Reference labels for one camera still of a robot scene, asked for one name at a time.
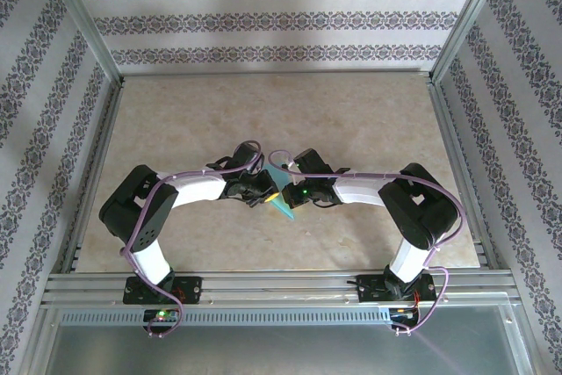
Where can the right circuit board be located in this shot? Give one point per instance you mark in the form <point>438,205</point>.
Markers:
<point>404,313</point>

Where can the thin aluminium wall rail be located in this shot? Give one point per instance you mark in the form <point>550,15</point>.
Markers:
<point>272,73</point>

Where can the wide aluminium mounting rail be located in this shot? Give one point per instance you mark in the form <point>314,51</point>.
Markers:
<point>281,289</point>

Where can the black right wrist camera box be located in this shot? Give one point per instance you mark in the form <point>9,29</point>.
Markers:
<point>311,160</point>

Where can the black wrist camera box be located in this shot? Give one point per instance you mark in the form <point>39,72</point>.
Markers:
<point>311,160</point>
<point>246,155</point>

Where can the left circuit board green light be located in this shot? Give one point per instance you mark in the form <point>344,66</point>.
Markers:
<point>160,315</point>

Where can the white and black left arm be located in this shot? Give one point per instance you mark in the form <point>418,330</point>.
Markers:
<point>145,212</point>

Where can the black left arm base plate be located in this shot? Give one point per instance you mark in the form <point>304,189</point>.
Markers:
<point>189,289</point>

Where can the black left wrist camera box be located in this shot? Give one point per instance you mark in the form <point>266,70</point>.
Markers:
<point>246,155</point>

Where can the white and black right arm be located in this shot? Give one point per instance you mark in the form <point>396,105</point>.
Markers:
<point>417,204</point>

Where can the aluminium frame post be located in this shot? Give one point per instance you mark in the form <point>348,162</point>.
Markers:
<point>83,19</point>
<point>470,19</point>

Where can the grey metal sheet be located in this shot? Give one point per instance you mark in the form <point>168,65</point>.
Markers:
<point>281,348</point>

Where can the aluminium side rail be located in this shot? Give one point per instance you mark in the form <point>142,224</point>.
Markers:
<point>94,173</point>
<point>465,173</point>

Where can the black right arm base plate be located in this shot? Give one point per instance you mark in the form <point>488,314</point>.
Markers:
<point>371,287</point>

